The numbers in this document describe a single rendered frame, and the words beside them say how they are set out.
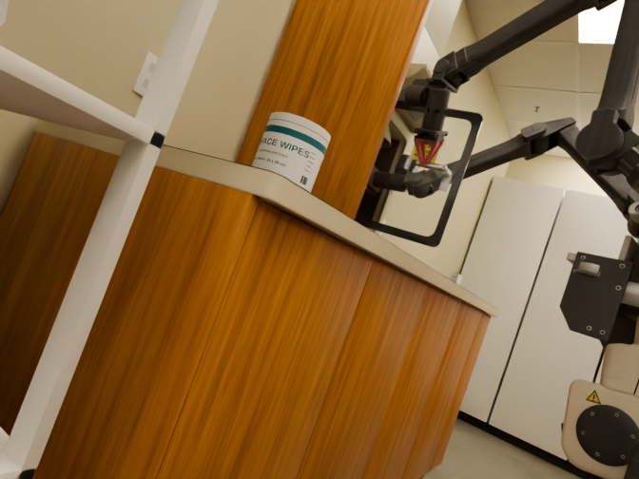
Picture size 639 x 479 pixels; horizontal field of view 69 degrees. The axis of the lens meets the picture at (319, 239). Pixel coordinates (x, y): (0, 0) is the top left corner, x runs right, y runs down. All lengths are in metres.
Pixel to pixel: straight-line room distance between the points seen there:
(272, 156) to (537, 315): 3.65
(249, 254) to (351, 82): 0.88
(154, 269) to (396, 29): 1.03
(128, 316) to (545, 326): 3.83
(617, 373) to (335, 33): 1.20
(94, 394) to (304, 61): 1.17
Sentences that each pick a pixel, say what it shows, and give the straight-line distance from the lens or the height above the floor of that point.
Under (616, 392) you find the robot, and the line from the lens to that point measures 1.05.
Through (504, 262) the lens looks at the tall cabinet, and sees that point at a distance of 4.42.
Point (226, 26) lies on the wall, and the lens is 1.59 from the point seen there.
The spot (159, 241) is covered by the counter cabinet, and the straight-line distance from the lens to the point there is 0.79.
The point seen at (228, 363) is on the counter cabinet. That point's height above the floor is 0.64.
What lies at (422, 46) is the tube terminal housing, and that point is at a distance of 1.74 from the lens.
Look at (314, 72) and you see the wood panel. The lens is 1.57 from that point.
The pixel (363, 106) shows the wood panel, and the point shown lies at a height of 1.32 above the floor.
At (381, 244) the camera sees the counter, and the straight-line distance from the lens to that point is 1.02.
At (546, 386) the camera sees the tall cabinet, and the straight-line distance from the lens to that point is 4.32.
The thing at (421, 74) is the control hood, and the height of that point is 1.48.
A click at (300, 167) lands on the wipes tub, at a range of 0.89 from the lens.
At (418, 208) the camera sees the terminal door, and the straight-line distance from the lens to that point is 1.34.
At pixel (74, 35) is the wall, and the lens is 1.31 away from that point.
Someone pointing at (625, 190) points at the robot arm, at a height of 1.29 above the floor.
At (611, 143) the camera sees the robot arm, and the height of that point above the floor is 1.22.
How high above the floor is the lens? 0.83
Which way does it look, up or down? 3 degrees up
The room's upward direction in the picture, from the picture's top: 20 degrees clockwise
